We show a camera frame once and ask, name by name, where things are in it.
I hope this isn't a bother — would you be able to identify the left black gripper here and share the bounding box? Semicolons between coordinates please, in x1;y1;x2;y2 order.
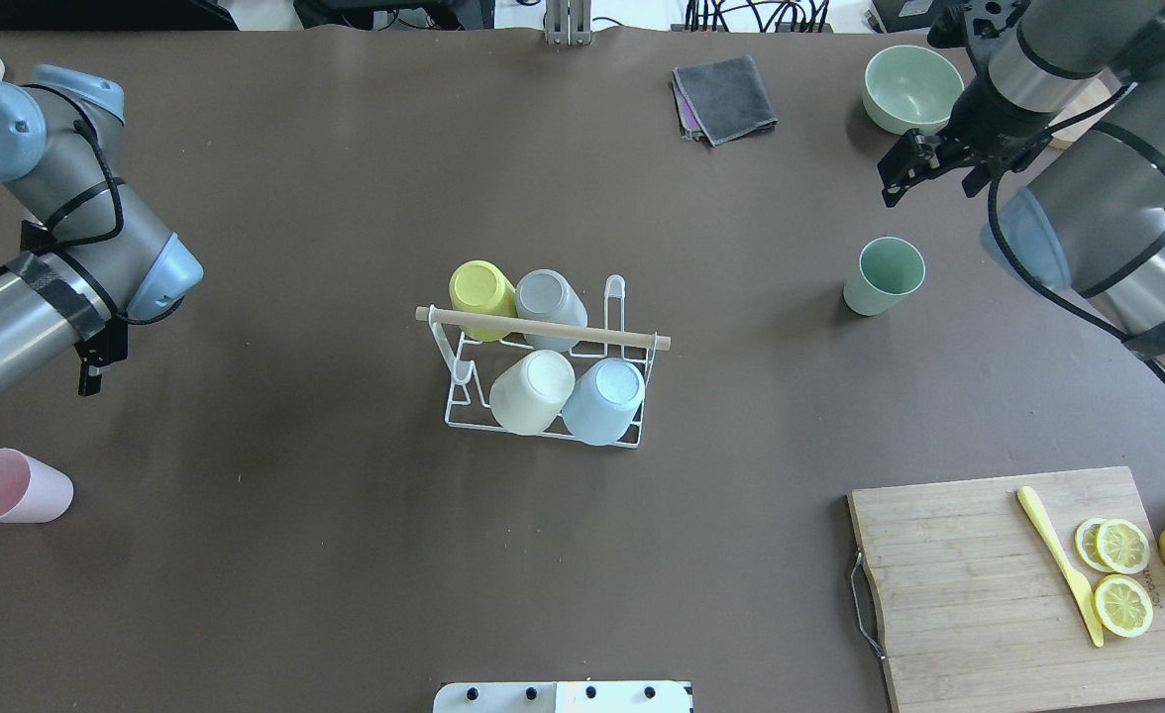
75;315;129;397

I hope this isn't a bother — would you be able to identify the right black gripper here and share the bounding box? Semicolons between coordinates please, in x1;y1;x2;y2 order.
877;75;1052;209

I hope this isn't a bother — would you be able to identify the mint green cup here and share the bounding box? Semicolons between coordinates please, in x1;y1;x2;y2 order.
842;237;926;317

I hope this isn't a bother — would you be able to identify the pink cup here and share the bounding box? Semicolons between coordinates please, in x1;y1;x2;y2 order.
0;449;75;524

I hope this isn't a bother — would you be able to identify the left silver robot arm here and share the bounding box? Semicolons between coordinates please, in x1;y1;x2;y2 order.
0;64;205;396

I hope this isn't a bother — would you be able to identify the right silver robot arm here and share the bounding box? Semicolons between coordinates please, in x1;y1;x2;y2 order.
878;1;1165;383

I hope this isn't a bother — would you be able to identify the light blue cup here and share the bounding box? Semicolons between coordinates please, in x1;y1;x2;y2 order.
562;359;645;446

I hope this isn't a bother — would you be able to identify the yellow cup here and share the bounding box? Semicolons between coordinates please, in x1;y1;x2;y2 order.
450;260;518;319

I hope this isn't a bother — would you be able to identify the grey cup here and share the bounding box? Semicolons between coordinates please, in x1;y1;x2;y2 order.
515;269;588;329

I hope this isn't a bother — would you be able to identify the cream white cup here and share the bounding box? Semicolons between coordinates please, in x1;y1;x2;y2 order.
490;351;577;435

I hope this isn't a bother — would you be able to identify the mint green bowl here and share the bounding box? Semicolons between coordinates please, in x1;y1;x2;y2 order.
862;45;966;135

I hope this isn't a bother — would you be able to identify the grey folded cloth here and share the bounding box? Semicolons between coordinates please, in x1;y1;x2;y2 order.
672;54;778;148

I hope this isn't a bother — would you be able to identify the lemon slice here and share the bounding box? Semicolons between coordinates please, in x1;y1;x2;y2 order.
1094;518;1150;576
1073;516;1113;573
1093;573;1155;638

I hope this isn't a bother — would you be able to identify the wooden cutting board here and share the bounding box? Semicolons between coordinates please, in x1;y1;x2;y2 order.
848;466;1165;712

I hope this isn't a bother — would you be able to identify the yellow plastic knife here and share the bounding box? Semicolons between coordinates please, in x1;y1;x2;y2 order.
1014;483;1104;647

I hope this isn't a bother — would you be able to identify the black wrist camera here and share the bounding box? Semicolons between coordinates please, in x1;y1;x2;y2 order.
927;0;1029;51

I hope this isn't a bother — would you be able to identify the white wire cup rack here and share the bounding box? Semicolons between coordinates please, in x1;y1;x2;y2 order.
415;274;672;450

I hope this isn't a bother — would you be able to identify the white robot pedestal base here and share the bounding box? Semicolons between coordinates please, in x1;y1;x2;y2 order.
432;678;694;712

